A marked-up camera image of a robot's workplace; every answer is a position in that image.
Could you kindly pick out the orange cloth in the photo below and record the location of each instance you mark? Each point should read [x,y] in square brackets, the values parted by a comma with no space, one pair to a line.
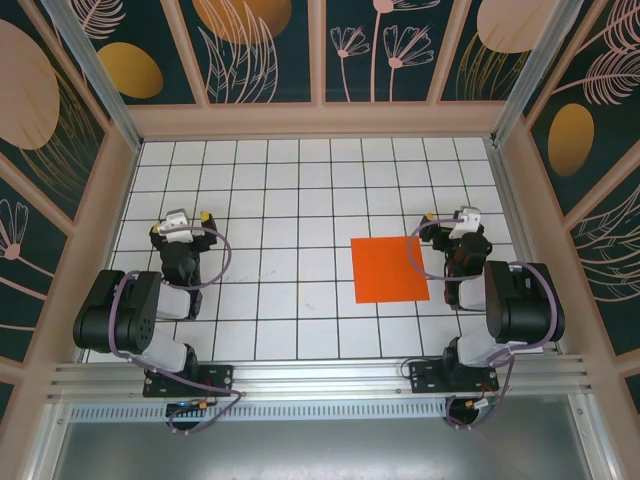
[385,270]

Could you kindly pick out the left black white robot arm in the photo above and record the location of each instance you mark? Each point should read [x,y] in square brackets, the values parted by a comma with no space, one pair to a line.
[105,320]

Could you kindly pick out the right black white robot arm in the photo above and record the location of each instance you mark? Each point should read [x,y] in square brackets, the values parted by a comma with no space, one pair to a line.
[525,305]

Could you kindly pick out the grey metal shelf sheet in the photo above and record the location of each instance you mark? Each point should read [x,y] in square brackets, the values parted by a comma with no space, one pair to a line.
[320,450]

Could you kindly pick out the small electronics board with connector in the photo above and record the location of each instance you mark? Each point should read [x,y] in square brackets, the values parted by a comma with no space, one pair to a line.
[472,404]
[182,406]

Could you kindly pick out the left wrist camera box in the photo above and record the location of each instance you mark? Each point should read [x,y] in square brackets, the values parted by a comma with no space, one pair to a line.
[177,227]

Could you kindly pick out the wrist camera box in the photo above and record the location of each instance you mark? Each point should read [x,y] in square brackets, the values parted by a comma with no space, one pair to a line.
[177,227]
[465,222]

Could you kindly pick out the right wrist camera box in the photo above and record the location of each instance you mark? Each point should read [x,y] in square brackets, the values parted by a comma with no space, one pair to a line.
[465,222]

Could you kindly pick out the aluminium table side rail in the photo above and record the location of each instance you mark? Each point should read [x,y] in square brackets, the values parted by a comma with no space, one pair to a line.
[507,200]

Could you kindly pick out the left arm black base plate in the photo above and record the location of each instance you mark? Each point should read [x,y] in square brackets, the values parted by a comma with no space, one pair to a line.
[220,380]

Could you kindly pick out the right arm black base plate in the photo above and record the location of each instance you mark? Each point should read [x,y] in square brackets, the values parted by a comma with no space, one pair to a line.
[425,380]

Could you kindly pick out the aluminium corner post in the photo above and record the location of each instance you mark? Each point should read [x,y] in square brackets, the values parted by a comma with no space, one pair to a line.
[538,70]
[95,70]

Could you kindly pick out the long aluminium mounting rail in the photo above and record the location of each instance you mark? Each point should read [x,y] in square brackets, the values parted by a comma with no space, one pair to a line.
[320,380]

